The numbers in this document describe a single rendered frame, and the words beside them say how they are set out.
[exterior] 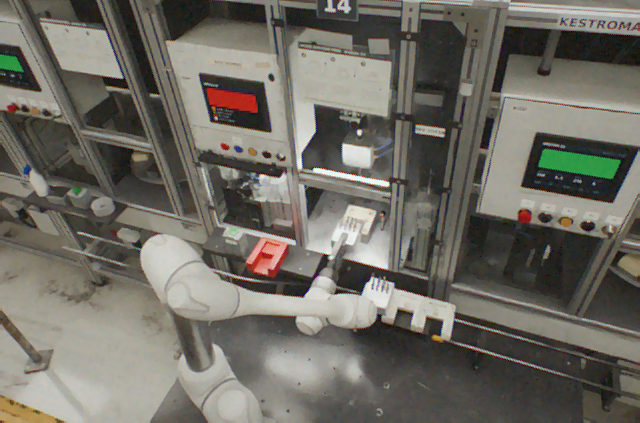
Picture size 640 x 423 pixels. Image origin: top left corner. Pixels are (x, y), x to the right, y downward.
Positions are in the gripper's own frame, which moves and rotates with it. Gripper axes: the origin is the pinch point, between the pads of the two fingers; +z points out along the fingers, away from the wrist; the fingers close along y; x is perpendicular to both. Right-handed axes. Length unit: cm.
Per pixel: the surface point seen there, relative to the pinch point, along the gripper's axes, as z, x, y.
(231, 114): 1, 41, 56
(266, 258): -9.2, 32.5, -11.5
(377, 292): -11.6, -18.0, -10.5
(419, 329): -18.7, -36.6, -16.3
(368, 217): 22.9, -4.0, -6.6
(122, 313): -14, 145, -103
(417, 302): -7.6, -33.4, -15.7
